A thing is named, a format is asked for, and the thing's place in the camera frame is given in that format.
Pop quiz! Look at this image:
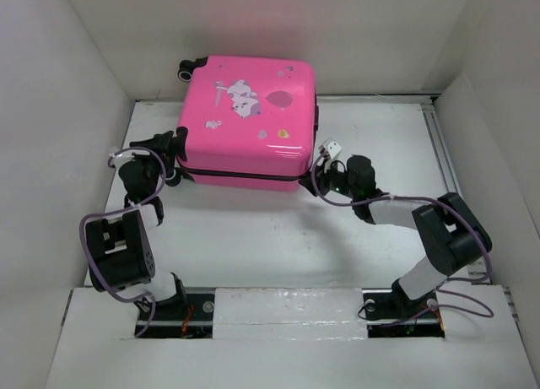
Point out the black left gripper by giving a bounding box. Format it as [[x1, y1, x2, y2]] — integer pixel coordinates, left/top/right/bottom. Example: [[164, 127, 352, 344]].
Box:
[[129, 132, 176, 195]]

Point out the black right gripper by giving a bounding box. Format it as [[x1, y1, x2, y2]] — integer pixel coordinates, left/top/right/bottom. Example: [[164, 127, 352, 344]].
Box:
[[297, 158, 358, 200]]

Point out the pink suitcase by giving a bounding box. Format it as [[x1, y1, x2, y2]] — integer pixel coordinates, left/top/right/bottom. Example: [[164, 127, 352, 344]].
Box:
[[176, 55, 318, 192]]

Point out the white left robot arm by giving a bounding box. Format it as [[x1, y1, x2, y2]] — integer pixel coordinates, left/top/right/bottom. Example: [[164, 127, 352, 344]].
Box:
[[79, 131, 188, 319]]

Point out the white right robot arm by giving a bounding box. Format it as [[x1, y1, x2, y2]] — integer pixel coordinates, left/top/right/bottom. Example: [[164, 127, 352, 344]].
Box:
[[300, 154, 493, 320]]

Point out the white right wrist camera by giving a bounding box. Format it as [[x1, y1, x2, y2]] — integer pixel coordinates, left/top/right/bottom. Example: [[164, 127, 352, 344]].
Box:
[[319, 138, 343, 161]]

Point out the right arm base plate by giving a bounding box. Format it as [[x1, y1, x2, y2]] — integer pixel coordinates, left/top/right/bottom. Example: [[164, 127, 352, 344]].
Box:
[[358, 289, 445, 338]]

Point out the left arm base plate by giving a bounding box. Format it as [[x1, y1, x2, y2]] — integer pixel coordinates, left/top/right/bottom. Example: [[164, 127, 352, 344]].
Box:
[[134, 290, 215, 339]]

